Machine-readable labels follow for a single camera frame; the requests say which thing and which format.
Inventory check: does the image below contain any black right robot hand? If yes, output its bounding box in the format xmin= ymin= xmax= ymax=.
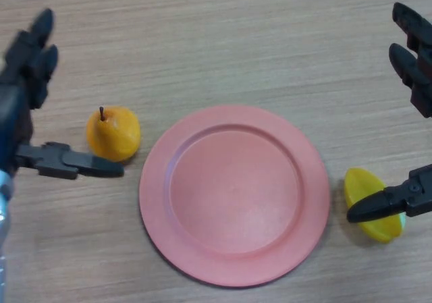
xmin=346 ymin=1 xmax=432 ymax=223

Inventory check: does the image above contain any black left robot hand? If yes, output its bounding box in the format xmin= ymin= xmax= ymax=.
xmin=0 ymin=8 xmax=125 ymax=181

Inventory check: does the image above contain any yellow pear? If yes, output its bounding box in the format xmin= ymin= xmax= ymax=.
xmin=86 ymin=105 xmax=141 ymax=163

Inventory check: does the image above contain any pink round plate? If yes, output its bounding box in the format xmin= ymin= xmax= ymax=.
xmin=138 ymin=105 xmax=331 ymax=289

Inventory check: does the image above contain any yellow starfruit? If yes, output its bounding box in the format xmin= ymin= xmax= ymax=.
xmin=344 ymin=167 xmax=406 ymax=244

